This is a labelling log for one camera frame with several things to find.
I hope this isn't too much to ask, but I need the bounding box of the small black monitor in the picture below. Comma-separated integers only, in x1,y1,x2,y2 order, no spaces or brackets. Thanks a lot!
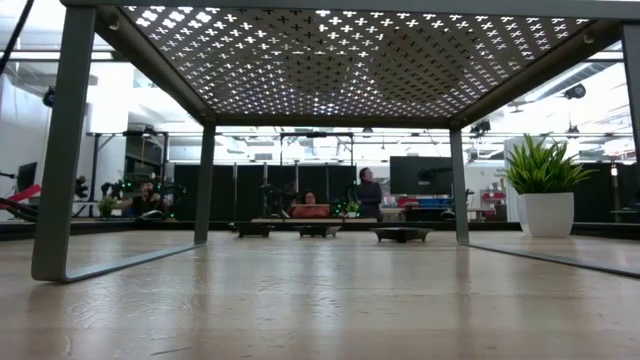
16,160,39,194

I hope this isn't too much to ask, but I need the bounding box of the large black wall monitor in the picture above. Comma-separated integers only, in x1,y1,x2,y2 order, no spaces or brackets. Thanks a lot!
389,155,455,197

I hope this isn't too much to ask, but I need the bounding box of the black aluminium table frame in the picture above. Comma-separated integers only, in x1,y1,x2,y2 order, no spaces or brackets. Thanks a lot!
0,218,640,242

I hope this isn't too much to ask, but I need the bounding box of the grey perforated metal shelf riser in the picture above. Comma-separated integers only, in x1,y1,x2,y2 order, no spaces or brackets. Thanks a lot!
30,0,640,284

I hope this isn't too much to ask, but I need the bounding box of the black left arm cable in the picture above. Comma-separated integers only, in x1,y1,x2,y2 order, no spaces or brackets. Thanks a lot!
0,0,36,75

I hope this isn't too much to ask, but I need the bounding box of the black partition wall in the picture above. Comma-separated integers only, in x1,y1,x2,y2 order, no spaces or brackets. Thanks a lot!
173,163,359,221

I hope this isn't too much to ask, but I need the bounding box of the red bar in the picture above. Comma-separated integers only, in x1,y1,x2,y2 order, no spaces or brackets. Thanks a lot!
0,183,44,207

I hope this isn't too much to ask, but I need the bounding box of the person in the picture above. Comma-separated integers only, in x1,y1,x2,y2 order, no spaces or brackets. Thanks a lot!
132,179,166,219
292,190,331,219
355,167,384,221

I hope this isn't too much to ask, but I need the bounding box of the wooden background table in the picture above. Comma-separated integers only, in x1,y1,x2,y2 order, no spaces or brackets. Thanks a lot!
249,216,379,224

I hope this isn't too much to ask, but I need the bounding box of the small black square plate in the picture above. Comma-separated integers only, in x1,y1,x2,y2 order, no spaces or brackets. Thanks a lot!
294,224,343,238
234,223,275,239
370,226,434,244

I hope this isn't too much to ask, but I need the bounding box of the green plant in white pot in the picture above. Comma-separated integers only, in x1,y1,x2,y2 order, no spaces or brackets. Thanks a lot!
502,132,596,239

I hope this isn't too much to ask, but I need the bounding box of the blue storage bin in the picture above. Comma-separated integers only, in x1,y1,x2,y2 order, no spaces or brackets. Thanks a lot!
417,197,454,210

